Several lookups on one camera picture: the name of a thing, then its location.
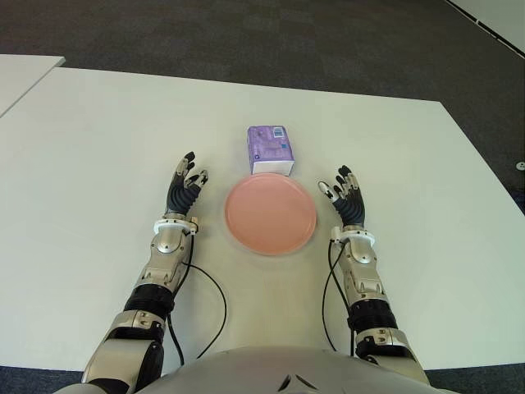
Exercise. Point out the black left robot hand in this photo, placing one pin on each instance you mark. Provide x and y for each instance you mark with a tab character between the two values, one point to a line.
180	197

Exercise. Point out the pink round plate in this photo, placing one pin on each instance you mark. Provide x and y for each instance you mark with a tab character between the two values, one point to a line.
270	213

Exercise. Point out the silver robot torso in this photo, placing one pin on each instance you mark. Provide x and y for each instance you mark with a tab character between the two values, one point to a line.
246	373

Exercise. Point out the purple tissue paper pack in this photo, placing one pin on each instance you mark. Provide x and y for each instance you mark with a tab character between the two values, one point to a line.
268	147

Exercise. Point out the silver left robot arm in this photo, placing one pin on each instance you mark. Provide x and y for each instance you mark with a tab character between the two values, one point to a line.
164	242

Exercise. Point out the white desk with black edge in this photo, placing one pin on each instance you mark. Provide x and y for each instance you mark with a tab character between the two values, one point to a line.
500	16

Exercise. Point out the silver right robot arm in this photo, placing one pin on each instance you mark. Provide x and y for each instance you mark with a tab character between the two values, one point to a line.
361	254

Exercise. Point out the white side table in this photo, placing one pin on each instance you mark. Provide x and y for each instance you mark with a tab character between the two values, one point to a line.
20	78

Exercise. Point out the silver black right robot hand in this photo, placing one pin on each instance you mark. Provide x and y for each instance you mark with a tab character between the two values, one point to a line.
352	207

